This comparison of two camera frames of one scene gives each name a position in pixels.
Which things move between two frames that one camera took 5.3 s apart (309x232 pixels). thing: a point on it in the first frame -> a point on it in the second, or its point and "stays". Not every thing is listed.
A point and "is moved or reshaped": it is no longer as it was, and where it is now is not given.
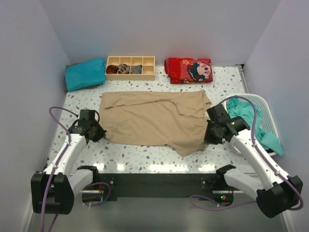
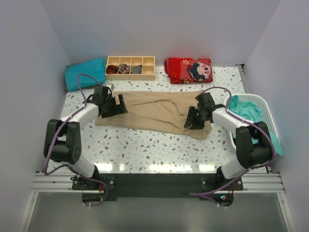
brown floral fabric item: x=123 y=68 stays
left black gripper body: x=98 y=132 -> x=110 y=102
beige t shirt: x=175 y=119 is moved or reshaped
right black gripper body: x=211 y=135 -> x=200 y=121
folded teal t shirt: x=85 y=74 stays
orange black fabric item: x=112 y=69 stays
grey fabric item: x=138 y=70 stays
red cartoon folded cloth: x=189 y=70 stays
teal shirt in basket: x=238 y=107 stays
